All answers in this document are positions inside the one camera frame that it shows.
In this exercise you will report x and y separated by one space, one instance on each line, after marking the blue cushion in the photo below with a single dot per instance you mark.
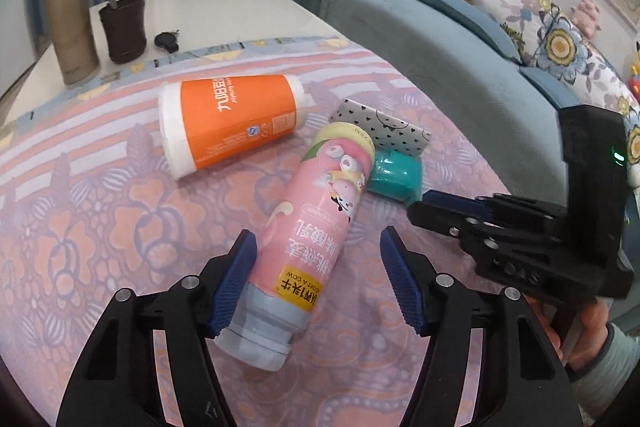
460 17
545 87

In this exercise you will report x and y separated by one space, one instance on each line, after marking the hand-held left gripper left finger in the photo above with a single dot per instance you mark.
232 282

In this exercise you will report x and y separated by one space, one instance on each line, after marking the orange white wipes roll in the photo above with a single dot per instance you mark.
230 122

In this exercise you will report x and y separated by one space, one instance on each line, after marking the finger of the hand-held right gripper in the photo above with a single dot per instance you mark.
460 201
440 217

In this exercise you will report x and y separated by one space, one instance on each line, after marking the person's right hand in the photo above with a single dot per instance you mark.
597 327

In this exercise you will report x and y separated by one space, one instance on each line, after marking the polka dot tissue pack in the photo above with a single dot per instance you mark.
385 127

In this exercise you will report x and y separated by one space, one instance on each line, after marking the person's right forearm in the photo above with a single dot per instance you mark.
610 382

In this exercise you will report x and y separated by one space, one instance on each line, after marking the blue sofa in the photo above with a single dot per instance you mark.
425 57

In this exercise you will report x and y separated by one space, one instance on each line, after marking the brown cup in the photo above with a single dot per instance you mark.
122 32

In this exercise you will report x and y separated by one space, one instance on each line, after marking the pink yogurt bottle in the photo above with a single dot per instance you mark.
310 217

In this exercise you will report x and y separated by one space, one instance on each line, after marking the white coffee table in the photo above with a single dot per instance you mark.
225 12

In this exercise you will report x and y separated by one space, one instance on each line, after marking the black key fob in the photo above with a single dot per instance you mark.
165 41

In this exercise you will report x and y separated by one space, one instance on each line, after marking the teal plastic container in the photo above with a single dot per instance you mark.
395 174

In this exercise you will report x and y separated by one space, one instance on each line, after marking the pink floral blanket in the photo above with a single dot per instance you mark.
125 207

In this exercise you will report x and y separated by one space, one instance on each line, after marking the pink pig plush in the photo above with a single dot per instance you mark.
586 17

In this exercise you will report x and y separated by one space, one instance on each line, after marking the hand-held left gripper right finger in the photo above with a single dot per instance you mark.
400 287

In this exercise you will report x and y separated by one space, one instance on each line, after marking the gold thermos bottle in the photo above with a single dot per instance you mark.
70 27

